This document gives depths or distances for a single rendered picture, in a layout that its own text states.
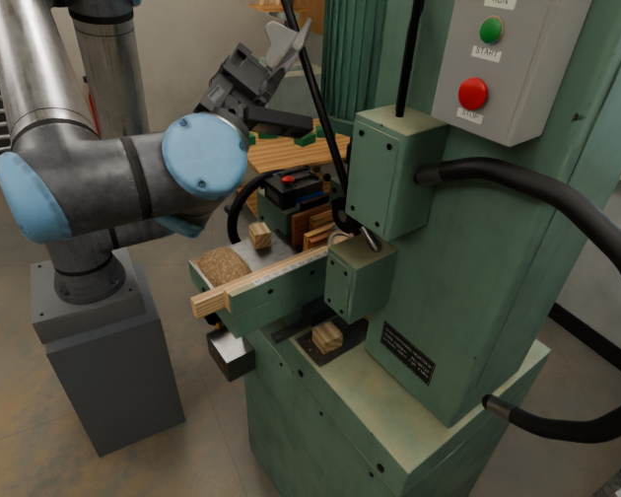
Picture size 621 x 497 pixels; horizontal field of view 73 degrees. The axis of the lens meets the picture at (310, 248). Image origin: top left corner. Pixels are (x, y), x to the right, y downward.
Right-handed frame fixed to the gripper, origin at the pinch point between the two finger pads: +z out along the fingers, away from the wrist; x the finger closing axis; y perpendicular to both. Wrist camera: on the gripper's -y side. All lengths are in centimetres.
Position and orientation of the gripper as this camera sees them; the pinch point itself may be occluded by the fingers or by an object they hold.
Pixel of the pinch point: (291, 45)
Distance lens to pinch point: 77.8
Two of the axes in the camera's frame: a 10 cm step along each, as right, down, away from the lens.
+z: 4.1, -8.6, 3.1
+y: -7.6, -5.1, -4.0
